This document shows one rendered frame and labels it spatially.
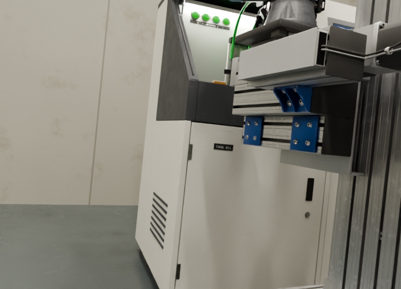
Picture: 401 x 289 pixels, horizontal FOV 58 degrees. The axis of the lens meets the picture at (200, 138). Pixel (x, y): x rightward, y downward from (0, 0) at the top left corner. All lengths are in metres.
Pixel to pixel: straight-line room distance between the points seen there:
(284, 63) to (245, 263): 1.05
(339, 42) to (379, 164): 0.35
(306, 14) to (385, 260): 0.63
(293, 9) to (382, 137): 0.39
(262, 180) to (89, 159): 2.19
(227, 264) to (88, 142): 2.18
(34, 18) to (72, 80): 0.58
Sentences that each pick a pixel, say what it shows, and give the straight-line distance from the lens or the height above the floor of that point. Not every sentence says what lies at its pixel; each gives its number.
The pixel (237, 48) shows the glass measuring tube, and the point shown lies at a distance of 2.09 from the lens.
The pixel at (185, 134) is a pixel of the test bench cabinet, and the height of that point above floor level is 0.74.
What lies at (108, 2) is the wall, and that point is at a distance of 3.63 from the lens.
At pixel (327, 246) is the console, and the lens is 1.81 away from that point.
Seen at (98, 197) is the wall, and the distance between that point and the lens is 3.53.
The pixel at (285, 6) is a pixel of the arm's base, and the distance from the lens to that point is 1.05.
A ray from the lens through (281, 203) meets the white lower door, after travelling 1.62.
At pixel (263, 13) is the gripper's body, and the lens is 1.60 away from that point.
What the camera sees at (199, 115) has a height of 0.81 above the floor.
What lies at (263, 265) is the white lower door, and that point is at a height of 0.22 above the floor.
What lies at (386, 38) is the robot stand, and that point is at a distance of 0.78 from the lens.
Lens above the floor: 0.74
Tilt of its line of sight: 1 degrees down
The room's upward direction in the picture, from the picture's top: 6 degrees clockwise
